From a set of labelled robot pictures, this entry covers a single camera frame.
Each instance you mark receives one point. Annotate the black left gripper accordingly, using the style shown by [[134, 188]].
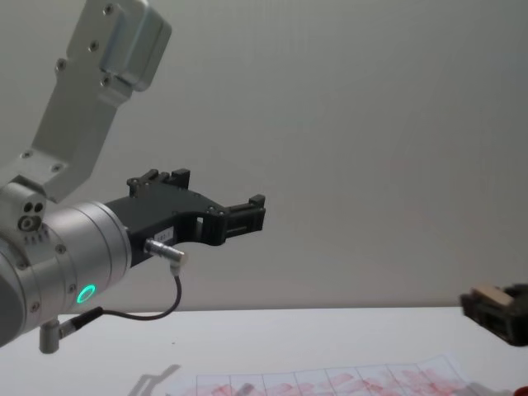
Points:
[[158, 214]]

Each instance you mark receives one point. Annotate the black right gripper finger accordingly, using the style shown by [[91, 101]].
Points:
[[495, 323]]

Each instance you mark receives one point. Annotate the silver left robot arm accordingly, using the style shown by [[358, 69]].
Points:
[[86, 111]]

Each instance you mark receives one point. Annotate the small tan block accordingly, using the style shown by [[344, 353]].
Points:
[[491, 296]]

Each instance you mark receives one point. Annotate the small red object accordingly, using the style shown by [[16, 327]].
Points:
[[522, 392]]

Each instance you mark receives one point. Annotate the paper sheet with red marks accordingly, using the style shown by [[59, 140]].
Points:
[[363, 381]]

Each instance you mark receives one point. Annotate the white table cloth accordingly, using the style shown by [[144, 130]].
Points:
[[288, 334]]

